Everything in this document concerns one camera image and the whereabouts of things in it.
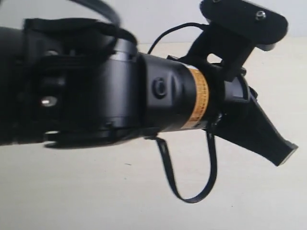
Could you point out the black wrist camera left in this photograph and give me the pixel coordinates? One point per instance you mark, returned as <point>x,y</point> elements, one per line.
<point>235,28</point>

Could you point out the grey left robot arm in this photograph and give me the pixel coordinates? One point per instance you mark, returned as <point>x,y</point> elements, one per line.
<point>80,83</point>

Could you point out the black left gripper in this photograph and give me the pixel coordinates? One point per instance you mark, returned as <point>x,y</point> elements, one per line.
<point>244,122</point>

